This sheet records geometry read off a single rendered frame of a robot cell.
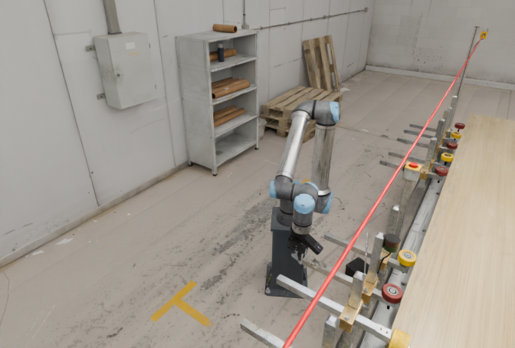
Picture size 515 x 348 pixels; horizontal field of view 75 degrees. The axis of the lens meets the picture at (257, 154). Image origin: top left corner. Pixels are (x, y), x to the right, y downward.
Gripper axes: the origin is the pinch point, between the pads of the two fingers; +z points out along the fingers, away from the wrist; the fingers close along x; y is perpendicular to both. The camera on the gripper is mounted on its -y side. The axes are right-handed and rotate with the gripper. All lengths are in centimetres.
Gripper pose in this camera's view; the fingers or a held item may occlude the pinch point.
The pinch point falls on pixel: (302, 262)
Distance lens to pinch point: 175.5
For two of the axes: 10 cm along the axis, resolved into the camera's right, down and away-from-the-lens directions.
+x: -5.7, 3.7, -7.3
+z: -0.1, 8.8, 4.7
